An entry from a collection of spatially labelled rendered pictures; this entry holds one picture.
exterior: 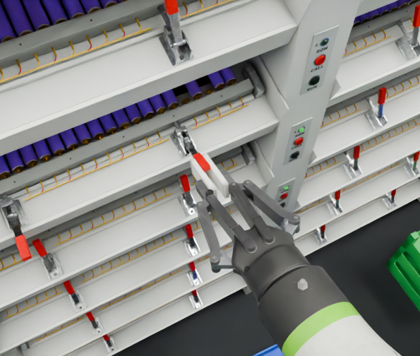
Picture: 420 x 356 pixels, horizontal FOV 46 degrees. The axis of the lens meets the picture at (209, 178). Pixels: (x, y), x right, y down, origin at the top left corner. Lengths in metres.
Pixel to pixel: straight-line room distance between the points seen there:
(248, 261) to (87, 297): 0.57
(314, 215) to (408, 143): 0.31
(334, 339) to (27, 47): 0.44
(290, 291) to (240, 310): 1.05
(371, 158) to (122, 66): 0.82
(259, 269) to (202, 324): 1.01
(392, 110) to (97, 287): 0.73
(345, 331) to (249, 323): 1.07
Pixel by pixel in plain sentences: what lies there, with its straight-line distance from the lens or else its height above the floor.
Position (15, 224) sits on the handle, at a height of 0.92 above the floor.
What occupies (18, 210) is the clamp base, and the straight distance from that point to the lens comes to 0.74.
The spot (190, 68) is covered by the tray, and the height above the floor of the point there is 1.09.
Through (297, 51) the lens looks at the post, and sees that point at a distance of 0.71.
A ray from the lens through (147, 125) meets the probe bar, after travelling 0.75.
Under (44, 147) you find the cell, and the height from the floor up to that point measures 0.94.
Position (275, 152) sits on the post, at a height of 0.80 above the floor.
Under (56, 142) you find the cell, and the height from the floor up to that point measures 0.94.
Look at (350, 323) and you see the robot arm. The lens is 0.54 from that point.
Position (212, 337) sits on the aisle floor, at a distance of 1.57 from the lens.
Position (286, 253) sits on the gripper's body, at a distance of 0.58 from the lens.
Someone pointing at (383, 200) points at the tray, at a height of 0.11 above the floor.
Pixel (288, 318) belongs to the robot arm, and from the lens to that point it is 0.54.
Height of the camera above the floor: 1.53
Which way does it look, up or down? 59 degrees down
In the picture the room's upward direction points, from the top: straight up
